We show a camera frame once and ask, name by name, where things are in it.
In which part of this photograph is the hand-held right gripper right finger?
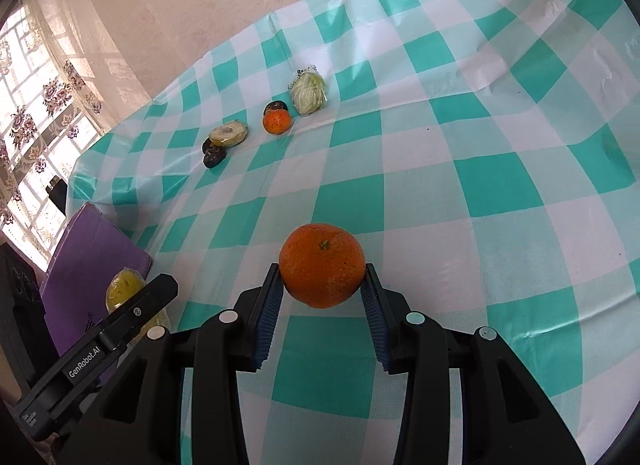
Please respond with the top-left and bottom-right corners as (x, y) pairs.
(360, 262), (586, 465)

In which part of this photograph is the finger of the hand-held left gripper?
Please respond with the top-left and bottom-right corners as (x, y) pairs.
(56, 273), (179, 397)

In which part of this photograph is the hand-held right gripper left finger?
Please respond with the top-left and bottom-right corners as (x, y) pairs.
(65, 262), (286, 465)

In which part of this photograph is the yellow fruit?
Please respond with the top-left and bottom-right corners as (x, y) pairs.
(105, 267), (171, 341)

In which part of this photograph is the large orange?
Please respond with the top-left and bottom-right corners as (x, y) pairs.
(278, 224), (367, 309)

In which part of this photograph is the apple half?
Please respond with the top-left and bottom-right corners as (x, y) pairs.
(208, 120), (249, 148)

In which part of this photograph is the purple box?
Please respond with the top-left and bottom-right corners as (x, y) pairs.
(40, 202), (153, 386)

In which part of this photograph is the small black windowsill object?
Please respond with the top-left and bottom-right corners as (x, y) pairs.
(46, 179), (68, 213)

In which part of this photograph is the green checkered tablecloth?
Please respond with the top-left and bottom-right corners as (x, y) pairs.
(65, 0), (640, 465)

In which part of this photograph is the small orange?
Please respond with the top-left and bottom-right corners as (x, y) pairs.
(263, 109), (292, 136)

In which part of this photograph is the floral lace curtain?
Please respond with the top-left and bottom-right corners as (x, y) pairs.
(0, 0), (107, 266)

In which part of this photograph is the wrapped napa cabbage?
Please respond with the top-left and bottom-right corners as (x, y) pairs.
(289, 66), (329, 117)

